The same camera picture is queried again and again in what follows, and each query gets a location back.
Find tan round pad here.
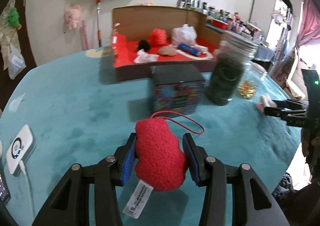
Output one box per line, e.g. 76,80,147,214
158,46,177,56

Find teal plush table cover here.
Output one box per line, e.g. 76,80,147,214
1,52,300,225

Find green plush on door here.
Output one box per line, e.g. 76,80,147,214
7,8,22,30

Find cream crochet scrunchie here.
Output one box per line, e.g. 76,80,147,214
255,93,277,113

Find pink curtain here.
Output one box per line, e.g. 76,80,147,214
272,0,320,87

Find red foam net sleeve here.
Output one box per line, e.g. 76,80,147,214
149,29,167,47

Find broom handle by wall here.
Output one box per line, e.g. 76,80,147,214
96,0,102,48

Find white plastic bag on door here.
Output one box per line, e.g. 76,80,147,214
8,43,26,80

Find colourful dark small box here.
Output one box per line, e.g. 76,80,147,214
149,64,206,115

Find white wardrobe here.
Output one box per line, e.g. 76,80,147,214
249,0,292,45

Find blue rolled sock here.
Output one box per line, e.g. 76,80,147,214
177,43,200,56

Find tall tea leaf jar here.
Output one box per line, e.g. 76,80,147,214
205,31,258,106

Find red plush pouch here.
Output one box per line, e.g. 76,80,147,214
134,111,205,193

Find pink plush behind box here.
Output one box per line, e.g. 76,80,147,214
141,1,154,6

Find open red cardboard box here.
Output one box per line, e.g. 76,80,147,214
111,5,222,81

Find dark grey covered table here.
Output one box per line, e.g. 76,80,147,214
205,23,276,73

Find white round power bank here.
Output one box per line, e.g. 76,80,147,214
6,124,36,176

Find small white crochet piece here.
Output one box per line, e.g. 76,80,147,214
194,44,208,54

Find red basin on table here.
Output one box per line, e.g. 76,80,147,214
211,19,228,30

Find small glass jar gold contents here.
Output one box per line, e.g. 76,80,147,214
238,61,267,99

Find person's right hand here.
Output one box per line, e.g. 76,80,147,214
301,128,319,166

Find black fluffy ball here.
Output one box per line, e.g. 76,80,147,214
138,40,151,53

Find pink plush on wall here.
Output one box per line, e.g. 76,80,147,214
64,5,82,30

